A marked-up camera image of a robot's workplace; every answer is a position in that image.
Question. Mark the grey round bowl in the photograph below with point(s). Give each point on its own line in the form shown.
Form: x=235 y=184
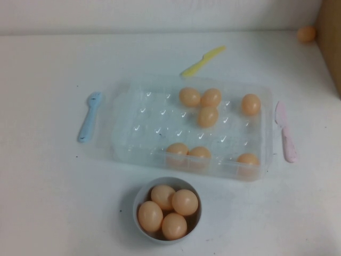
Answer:
x=138 y=194

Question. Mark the beige plastic egg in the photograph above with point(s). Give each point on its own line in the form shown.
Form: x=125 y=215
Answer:
x=211 y=97
x=185 y=202
x=306 y=34
x=177 y=150
x=199 y=153
x=189 y=97
x=162 y=196
x=251 y=104
x=248 y=160
x=174 y=226
x=150 y=216
x=208 y=116

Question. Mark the clear plastic egg box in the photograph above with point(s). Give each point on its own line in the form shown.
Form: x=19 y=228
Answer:
x=149 y=125

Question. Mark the brown cardboard box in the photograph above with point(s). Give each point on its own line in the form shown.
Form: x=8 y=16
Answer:
x=331 y=40

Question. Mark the yellow plastic toy knife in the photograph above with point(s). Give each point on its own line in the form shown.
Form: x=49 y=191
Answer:
x=198 y=64

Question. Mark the blue plastic toy fork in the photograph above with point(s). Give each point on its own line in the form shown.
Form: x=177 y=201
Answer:
x=88 y=120

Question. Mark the pink plastic toy knife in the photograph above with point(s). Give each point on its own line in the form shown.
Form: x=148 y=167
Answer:
x=286 y=136

